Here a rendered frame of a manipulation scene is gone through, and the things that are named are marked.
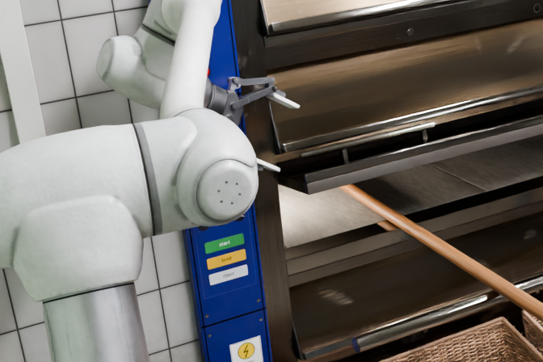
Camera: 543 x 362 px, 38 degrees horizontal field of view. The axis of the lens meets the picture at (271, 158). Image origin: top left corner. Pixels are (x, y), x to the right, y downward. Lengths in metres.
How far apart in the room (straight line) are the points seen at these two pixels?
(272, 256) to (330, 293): 0.21
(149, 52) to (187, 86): 0.27
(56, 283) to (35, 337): 0.89
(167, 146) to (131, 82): 0.55
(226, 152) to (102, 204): 0.14
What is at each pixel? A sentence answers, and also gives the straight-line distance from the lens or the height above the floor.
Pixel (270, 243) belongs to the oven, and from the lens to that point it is 1.81.
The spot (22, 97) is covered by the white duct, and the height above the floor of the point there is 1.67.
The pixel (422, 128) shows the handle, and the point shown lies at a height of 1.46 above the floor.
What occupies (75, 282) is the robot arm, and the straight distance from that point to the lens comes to 0.85.
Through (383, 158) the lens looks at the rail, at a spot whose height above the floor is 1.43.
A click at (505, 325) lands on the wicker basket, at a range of 2.24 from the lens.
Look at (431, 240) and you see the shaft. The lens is 1.85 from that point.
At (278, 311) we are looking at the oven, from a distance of 1.89.
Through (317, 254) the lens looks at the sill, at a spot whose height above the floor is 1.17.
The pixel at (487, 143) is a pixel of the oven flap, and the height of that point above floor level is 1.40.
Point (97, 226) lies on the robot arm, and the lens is 0.85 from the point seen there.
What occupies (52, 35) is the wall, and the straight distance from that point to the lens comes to 1.56.
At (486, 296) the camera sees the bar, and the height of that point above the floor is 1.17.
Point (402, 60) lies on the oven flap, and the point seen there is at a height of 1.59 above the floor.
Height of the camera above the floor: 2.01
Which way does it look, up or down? 19 degrees down
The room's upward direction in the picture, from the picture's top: 6 degrees counter-clockwise
